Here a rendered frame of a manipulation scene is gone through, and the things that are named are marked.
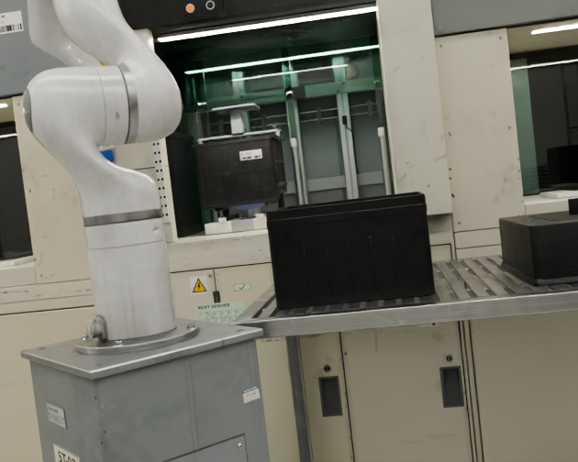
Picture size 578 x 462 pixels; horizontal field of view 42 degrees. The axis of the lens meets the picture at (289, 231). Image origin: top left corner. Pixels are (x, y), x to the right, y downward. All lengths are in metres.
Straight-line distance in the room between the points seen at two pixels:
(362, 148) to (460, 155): 0.94
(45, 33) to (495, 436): 1.35
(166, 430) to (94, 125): 0.45
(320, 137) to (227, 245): 0.96
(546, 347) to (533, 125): 0.72
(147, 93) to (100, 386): 0.43
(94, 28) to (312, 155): 1.60
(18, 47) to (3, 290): 0.62
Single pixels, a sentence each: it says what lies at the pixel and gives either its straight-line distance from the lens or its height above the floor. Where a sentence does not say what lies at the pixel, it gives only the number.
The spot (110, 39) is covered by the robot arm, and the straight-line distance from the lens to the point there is 1.23.
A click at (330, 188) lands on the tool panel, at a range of 2.70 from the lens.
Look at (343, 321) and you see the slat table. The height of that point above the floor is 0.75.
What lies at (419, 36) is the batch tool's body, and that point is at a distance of 1.79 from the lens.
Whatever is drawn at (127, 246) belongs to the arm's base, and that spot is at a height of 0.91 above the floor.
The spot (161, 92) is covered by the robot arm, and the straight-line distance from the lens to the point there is 1.16.
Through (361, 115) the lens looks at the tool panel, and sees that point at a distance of 2.72.
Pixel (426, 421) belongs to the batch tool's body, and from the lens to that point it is 1.90.
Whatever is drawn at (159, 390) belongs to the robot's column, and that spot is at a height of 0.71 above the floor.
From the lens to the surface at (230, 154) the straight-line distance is 2.05.
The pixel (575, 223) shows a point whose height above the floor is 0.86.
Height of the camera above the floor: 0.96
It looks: 3 degrees down
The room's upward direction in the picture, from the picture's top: 7 degrees counter-clockwise
